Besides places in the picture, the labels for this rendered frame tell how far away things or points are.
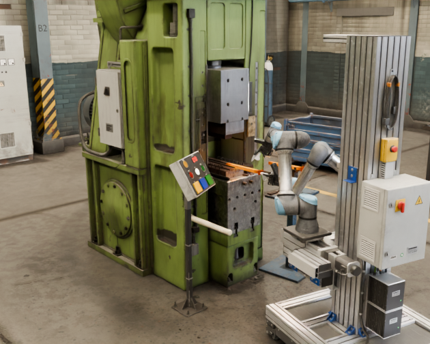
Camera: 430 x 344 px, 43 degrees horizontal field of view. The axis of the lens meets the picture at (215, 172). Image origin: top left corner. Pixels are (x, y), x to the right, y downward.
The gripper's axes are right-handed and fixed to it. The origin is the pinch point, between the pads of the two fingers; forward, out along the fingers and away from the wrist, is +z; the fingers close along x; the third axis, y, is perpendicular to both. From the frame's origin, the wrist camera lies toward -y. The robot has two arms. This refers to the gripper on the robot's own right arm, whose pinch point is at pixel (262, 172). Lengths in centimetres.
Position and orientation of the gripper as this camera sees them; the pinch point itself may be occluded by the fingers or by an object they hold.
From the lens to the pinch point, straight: 414.5
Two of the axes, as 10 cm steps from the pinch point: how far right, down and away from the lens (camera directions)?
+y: 0.2, 9.7, 2.6
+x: 7.4, -1.8, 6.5
